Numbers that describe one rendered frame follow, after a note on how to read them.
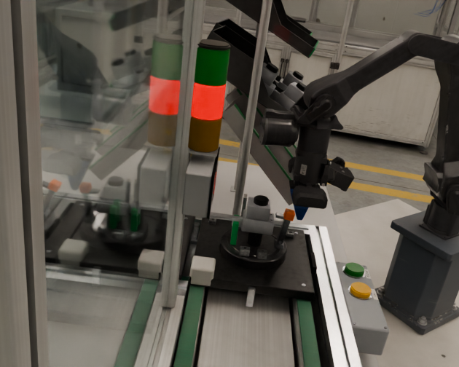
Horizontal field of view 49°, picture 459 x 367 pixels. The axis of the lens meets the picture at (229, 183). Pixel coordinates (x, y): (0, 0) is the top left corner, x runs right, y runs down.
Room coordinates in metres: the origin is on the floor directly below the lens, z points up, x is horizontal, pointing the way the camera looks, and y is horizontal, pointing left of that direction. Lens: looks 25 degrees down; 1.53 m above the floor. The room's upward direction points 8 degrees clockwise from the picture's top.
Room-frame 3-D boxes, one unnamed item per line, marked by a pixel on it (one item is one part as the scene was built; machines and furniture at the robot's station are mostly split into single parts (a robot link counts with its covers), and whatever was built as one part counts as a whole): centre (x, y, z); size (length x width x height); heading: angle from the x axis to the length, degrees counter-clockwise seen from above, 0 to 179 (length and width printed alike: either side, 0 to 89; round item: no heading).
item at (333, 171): (0.91, -0.20, 1.17); 0.07 x 0.07 x 0.06; 3
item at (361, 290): (0.82, -0.28, 0.96); 0.04 x 0.04 x 0.02
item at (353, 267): (0.89, -0.28, 0.96); 0.04 x 0.04 x 0.02
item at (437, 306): (0.94, -0.45, 0.96); 0.15 x 0.15 x 0.20; 38
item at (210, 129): (0.71, 0.05, 1.28); 0.05 x 0.05 x 0.05
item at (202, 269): (0.81, 0.03, 0.97); 0.05 x 0.05 x 0.04; 0
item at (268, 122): (0.90, -0.11, 1.27); 0.12 x 0.08 x 0.11; 97
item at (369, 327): (0.82, -0.28, 0.93); 0.21 x 0.07 x 0.06; 0
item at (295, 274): (0.90, -0.07, 0.96); 0.24 x 0.24 x 0.02; 0
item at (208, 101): (0.71, 0.05, 1.33); 0.05 x 0.05 x 0.05
